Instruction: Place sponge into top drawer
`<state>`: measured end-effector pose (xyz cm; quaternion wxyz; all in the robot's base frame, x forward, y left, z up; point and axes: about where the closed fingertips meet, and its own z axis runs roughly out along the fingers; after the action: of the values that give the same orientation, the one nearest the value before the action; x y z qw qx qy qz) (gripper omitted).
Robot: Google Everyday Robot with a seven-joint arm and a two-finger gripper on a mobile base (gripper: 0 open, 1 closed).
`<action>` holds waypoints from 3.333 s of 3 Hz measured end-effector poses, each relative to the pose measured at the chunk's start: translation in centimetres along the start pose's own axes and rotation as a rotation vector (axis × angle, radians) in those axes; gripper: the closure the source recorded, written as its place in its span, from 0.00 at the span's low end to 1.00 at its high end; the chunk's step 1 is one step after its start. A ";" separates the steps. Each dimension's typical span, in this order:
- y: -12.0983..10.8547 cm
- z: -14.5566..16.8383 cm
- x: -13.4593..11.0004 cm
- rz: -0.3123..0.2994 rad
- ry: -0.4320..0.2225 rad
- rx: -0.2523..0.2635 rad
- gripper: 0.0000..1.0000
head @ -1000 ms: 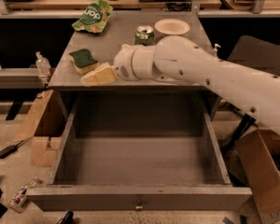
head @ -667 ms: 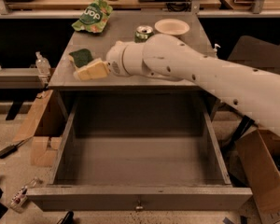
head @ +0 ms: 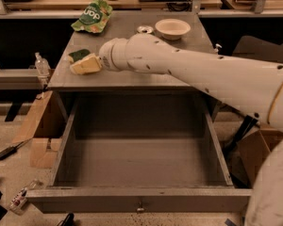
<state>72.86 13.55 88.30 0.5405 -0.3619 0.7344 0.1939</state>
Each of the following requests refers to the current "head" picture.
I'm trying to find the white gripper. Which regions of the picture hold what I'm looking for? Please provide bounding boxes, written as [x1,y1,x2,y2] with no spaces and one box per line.
[70,38,128,75]

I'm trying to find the green and yellow sponge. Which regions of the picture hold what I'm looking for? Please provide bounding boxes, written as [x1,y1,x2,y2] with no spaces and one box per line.
[68,49,91,63]

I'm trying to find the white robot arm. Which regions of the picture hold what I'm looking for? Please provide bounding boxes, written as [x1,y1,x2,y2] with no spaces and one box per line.
[70,34,283,226]

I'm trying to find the open grey top drawer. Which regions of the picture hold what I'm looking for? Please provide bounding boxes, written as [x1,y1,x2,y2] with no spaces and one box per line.
[28,92,251,213]

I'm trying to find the grey cabinet with top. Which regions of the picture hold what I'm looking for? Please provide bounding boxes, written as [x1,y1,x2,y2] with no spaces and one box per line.
[47,10,233,121]

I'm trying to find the metal drawer knob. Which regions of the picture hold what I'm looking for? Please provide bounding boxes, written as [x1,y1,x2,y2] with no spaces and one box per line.
[136,202,145,213]

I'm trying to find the clear plastic bottle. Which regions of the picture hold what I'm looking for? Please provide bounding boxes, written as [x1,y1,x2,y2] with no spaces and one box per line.
[35,53,50,77]

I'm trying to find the green chip bag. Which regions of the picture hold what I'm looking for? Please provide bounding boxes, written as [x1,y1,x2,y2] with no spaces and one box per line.
[72,0,113,34]

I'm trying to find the green soda can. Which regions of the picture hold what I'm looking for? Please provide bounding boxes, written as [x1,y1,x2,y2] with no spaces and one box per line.
[137,25,154,35]

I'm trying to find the white bowl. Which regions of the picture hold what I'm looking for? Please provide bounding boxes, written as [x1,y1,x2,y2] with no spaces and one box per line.
[155,19,191,40]

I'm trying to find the cardboard pieces left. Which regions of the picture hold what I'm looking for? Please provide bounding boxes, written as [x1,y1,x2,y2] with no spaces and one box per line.
[12,91,68,169]

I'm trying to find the black power adapter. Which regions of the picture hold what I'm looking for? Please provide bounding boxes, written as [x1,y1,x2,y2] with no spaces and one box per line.
[0,146,17,160]

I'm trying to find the white pump bottle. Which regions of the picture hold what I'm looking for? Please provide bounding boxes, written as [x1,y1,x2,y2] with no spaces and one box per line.
[214,43,223,55]

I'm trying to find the small bottle on floor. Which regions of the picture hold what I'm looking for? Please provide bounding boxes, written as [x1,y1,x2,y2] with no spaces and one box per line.
[8,179,42,215]

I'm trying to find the cardboard box right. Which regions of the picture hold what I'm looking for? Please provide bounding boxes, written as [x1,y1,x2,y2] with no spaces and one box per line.
[238,129,283,186]

